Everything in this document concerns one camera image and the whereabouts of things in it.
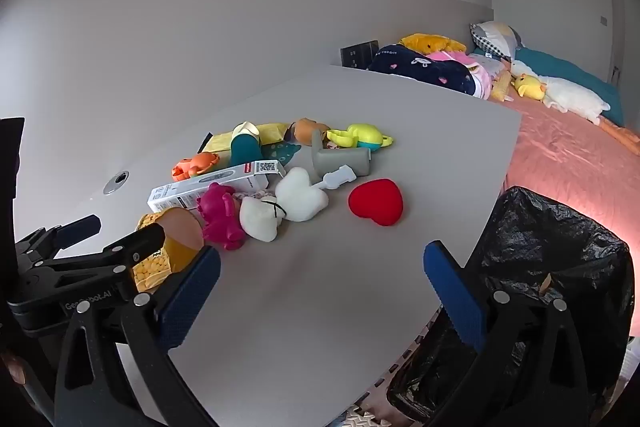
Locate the white door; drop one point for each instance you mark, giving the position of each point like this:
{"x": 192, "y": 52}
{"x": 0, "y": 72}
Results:
{"x": 622, "y": 22}

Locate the teal bed sheet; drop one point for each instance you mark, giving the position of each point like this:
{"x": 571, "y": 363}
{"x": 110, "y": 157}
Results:
{"x": 565, "y": 69}

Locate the pink bed cover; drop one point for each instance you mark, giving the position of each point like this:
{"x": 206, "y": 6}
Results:
{"x": 565, "y": 157}

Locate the orange plastic toy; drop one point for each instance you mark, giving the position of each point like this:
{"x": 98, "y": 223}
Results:
{"x": 197, "y": 163}

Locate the magenta plastic toy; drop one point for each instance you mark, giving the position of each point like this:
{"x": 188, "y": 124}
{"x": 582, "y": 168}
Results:
{"x": 220, "y": 217}

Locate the white plush heart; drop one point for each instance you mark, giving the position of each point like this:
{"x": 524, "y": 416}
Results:
{"x": 257, "y": 221}

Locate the black wall socket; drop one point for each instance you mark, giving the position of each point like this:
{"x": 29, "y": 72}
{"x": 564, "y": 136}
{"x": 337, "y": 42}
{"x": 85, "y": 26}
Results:
{"x": 359, "y": 53}

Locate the teal spotted disc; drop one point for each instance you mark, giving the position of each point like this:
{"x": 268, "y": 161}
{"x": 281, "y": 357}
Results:
{"x": 280, "y": 151}

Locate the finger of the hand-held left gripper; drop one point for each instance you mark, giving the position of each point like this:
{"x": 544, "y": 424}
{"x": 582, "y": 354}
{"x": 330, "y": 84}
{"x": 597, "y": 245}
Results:
{"x": 142, "y": 241}
{"x": 80, "y": 227}

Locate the yellow duck plush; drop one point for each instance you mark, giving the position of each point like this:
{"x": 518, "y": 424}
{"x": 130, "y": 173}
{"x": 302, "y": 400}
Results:
{"x": 530, "y": 87}

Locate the red plush heart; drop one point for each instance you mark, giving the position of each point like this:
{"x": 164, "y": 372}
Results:
{"x": 375, "y": 203}

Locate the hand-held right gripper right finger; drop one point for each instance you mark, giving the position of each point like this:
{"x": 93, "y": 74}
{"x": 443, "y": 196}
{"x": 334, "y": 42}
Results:
{"x": 452, "y": 294}

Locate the small white guitar toy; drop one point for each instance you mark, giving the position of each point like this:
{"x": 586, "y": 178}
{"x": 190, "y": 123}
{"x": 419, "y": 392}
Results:
{"x": 340, "y": 177}

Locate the navy printed blanket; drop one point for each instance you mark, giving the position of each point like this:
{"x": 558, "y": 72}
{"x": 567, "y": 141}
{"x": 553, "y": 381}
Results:
{"x": 425, "y": 67}

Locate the yellow snack wrapper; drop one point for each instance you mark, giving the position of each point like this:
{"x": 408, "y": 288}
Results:
{"x": 272, "y": 132}

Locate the foam puzzle floor mat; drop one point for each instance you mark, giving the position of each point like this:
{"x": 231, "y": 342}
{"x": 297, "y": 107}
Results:
{"x": 365, "y": 407}

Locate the brown plastic toy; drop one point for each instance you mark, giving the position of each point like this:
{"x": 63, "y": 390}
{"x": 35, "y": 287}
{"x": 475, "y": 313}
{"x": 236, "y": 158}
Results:
{"x": 307, "y": 131}

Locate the white goose plush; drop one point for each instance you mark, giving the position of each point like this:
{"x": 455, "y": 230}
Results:
{"x": 570, "y": 99}

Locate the yellow plush toy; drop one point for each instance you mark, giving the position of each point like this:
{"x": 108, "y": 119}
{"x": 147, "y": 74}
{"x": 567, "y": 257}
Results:
{"x": 430, "y": 42}

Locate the yellow-green plastic toy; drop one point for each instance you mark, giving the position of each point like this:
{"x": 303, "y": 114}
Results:
{"x": 367, "y": 134}

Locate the grey plastic toy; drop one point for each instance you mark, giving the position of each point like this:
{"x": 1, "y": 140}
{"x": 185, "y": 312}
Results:
{"x": 342, "y": 159}

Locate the yellow corn snack packet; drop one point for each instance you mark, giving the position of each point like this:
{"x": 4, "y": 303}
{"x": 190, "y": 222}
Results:
{"x": 155, "y": 264}

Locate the pink printed cloth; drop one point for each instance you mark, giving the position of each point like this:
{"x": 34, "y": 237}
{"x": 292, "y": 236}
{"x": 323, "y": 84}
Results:
{"x": 480, "y": 77}

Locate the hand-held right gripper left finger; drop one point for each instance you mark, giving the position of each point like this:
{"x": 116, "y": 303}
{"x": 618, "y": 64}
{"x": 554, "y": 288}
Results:
{"x": 192, "y": 294}

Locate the white thermometer box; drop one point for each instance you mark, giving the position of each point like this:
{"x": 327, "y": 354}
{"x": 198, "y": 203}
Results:
{"x": 220, "y": 182}

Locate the white checked pillow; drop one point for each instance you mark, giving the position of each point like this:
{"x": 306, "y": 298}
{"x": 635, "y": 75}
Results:
{"x": 495, "y": 37}

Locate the black trash bag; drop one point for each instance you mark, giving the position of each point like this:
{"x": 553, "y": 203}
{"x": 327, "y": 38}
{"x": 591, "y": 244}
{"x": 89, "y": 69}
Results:
{"x": 540, "y": 247}

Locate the white plush tooth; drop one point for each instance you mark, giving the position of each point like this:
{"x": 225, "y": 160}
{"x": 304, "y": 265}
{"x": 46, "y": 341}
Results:
{"x": 300, "y": 194}

